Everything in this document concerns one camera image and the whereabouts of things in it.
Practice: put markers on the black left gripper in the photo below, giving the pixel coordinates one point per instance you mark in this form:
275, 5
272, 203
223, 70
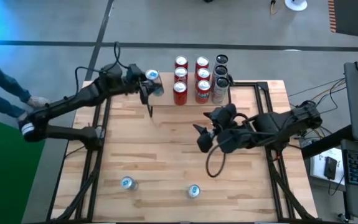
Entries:
129, 85

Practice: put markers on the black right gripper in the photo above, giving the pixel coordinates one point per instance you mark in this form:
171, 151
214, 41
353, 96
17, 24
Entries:
238, 138

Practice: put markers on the silver blue Red Bull can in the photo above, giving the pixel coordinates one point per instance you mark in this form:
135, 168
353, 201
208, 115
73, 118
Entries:
194, 190
127, 183
152, 75

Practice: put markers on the red blue Fanta can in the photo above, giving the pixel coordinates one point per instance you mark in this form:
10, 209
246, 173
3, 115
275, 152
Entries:
203, 74
202, 61
203, 93

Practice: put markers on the white can black lid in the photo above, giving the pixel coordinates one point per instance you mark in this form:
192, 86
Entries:
220, 91
221, 70
222, 58

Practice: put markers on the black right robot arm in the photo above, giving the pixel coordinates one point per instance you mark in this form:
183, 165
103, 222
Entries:
303, 116

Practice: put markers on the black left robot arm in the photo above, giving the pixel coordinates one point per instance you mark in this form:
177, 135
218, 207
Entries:
73, 99

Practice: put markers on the white paper sheet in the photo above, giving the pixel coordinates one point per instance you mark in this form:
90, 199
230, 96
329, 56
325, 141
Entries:
317, 168

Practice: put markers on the black phone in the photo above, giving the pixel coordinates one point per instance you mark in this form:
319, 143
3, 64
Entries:
330, 168

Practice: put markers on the person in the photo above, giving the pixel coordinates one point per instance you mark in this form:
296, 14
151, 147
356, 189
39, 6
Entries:
1, 77

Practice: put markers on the white round stand base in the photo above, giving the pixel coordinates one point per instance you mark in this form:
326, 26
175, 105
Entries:
296, 4

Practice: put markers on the green floor panel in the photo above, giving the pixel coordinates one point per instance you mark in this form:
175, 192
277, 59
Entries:
4, 174

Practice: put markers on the black orange-striped floor mat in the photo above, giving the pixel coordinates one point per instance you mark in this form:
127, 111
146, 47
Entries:
351, 15

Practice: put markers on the wooden shelf black metal frame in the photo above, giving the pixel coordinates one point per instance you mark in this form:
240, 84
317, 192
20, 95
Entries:
163, 99

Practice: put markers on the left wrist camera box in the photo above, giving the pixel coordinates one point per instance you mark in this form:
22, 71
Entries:
135, 72

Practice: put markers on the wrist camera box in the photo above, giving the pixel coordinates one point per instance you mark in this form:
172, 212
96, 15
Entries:
135, 72
225, 115

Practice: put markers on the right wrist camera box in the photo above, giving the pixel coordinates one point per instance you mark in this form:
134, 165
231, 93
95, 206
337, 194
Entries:
225, 115

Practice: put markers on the black metal table frame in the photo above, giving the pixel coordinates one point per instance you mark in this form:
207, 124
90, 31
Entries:
261, 85

